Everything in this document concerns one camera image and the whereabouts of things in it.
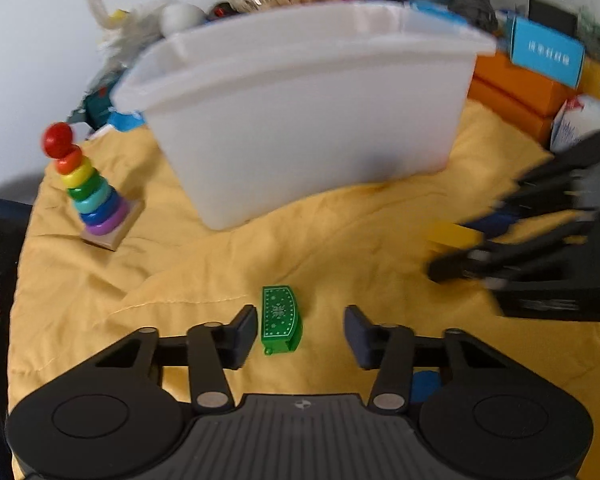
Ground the light blue box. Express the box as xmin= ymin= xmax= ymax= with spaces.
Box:
xmin=410 ymin=0 xmax=473 ymax=28

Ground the yellow cloth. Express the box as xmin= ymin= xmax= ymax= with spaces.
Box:
xmin=7 ymin=100 xmax=600 ymax=480

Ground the green arch block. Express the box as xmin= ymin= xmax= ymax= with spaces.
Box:
xmin=260 ymin=285 xmax=303 ymax=358

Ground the small yellow toy brick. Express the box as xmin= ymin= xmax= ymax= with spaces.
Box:
xmin=426 ymin=221 xmax=482 ymax=252

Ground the white pack with red print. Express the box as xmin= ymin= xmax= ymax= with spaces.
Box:
xmin=550 ymin=95 xmax=600 ymax=156

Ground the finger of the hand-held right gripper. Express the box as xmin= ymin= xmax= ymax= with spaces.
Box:
xmin=427 ymin=212 xmax=600 ymax=287
xmin=460 ymin=130 xmax=600 ymax=237

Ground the white ball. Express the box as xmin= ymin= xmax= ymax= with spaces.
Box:
xmin=160 ymin=2 xmax=206 ymax=38

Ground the red and black toy car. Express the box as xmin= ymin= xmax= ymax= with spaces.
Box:
xmin=207 ymin=2 xmax=241 ymax=23

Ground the black box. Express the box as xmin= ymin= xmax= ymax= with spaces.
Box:
xmin=527 ymin=0 xmax=580 ymax=38

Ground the white plastic bin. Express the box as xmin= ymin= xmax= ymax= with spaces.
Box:
xmin=114 ymin=0 xmax=497 ymax=231

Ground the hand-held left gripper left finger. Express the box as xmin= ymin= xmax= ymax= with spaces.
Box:
xmin=80 ymin=304 xmax=259 ymax=415

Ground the orange box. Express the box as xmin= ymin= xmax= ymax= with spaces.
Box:
xmin=472 ymin=52 xmax=578 ymax=116
xmin=467 ymin=80 xmax=553 ymax=148

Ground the dark grey cloth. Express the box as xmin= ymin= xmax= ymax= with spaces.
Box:
xmin=447 ymin=0 xmax=498 ymax=33

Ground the blue and white box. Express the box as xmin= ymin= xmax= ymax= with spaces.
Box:
xmin=107 ymin=110 xmax=148 ymax=133

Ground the teal box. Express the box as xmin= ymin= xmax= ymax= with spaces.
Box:
xmin=67 ymin=82 xmax=131 ymax=131

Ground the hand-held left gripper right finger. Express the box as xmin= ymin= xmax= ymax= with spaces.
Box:
xmin=343 ymin=305 xmax=513 ymax=415

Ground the white plastic bag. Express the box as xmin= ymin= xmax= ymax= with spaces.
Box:
xmin=85 ymin=0 xmax=173 ymax=81

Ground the rainbow ring stacking toy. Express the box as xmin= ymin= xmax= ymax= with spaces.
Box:
xmin=42 ymin=122 xmax=146 ymax=252

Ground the blue box with white print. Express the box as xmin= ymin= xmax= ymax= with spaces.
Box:
xmin=510 ymin=16 xmax=586 ymax=88

